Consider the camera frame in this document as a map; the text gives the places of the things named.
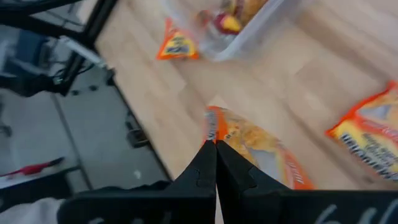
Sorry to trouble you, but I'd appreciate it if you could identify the black aluminium frame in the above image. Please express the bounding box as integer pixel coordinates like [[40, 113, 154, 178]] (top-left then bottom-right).
[[0, 0, 121, 98]]

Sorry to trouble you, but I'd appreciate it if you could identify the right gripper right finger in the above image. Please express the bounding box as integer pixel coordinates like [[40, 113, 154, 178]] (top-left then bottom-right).
[[216, 139, 398, 224]]

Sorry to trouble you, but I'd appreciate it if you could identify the clear plastic bin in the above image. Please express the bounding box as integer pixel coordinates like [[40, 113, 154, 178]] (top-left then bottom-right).
[[159, 0, 307, 62]]

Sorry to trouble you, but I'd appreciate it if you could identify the red handled tool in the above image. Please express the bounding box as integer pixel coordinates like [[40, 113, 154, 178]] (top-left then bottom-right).
[[0, 156, 65, 180]]

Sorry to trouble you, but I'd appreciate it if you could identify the orange Maruchan noodle packet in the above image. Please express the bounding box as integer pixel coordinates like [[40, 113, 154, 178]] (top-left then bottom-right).
[[203, 105, 315, 190], [324, 79, 398, 184], [155, 17, 200, 61]]

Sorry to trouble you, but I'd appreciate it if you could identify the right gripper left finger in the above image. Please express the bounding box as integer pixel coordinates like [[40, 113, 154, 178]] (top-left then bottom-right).
[[57, 139, 218, 224]]

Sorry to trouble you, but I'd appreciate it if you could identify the red Maruchan noodle packet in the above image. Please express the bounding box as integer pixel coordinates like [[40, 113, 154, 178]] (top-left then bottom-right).
[[219, 0, 270, 24], [213, 11, 244, 35]]

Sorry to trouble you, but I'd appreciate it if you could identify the silver aluminium bar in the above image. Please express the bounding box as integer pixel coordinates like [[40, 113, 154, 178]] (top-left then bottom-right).
[[58, 35, 108, 69]]

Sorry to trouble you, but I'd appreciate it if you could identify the black foot pedal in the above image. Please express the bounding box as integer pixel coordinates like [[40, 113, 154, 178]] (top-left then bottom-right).
[[125, 119, 150, 149]]

